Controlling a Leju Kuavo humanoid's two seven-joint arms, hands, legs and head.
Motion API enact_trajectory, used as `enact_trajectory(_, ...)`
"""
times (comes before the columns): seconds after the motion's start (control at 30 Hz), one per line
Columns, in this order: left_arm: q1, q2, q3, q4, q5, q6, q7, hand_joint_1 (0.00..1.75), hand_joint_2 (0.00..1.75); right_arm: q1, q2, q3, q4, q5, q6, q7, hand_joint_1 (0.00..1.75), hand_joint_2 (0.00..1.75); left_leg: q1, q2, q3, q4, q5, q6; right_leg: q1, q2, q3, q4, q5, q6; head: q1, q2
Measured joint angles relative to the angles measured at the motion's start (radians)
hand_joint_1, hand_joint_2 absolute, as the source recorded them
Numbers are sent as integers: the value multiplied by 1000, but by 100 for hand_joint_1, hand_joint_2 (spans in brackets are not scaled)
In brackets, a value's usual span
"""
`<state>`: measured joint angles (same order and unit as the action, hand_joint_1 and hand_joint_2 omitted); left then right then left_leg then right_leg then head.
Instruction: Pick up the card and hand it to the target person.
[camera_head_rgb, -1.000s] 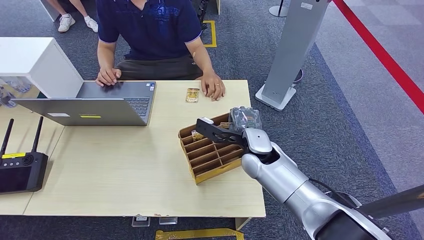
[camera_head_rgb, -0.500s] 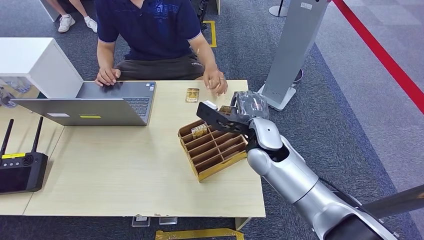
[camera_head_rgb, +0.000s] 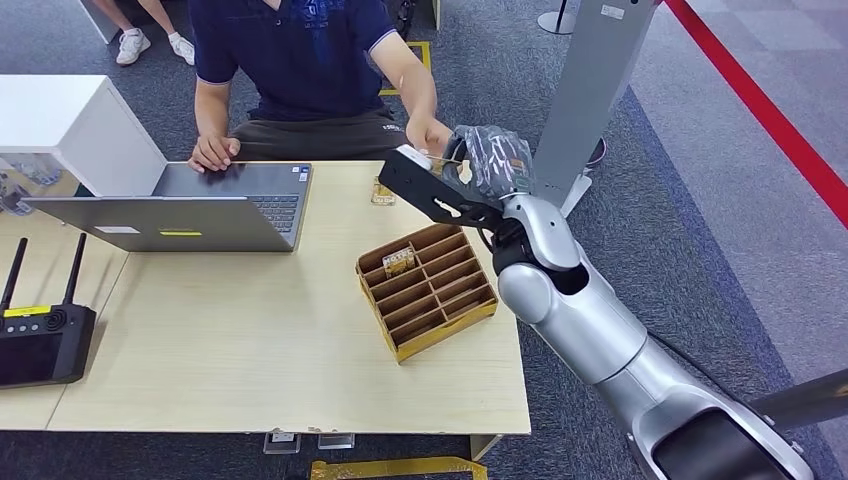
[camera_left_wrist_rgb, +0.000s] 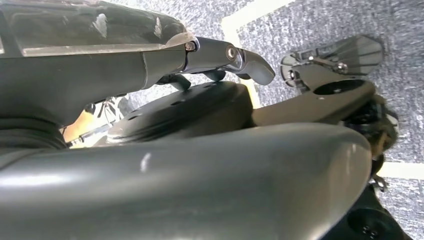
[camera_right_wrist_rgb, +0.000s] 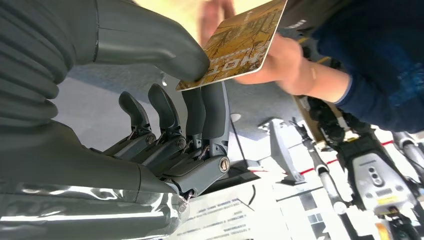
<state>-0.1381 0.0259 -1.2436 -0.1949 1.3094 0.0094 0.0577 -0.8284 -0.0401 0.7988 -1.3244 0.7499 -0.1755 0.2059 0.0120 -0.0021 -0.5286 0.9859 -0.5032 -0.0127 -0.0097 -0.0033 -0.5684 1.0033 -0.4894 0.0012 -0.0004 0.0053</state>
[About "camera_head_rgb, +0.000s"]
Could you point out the person's right hand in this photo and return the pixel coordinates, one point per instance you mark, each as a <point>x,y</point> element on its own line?
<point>213,154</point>

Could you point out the person's left hand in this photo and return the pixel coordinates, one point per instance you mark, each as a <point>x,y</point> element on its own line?
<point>427,134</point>

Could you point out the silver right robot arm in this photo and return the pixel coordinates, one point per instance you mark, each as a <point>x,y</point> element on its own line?
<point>596,331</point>

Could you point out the seated person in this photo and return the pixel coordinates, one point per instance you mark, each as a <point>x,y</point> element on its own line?
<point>305,60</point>

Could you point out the person with white shoes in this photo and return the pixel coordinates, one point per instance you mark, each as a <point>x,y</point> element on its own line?
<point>132,45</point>

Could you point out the wooden slotted card organizer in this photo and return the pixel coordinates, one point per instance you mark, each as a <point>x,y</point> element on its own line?
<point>430,298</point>

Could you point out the grey laptop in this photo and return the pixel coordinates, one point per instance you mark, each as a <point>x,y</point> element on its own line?
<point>199,225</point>

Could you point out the white box cabinet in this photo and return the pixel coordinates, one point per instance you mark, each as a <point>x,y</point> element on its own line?
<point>66,119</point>

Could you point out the grey kiosk stand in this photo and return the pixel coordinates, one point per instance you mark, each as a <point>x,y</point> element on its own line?
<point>590,86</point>

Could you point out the dark round floor base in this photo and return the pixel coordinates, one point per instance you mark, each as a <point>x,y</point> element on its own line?
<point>596,152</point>

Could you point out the white stanchion base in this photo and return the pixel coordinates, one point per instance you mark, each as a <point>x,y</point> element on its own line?
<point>555,21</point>

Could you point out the clear acrylic display stand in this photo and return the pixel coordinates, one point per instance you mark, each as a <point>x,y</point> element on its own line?
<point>26,179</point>

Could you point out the black controller with antennas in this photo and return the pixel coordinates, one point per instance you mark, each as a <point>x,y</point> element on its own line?
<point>40,344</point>

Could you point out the clear acrylic clip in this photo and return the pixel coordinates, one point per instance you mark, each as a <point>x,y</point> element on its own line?
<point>335,441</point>
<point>281,442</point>

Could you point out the pale wooden table leg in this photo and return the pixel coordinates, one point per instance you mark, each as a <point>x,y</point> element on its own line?
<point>484,446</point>

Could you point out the dark grey bar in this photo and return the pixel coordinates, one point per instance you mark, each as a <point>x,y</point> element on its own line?
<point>802,399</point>

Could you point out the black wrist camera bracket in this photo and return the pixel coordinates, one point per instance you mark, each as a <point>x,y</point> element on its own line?
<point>424,189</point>

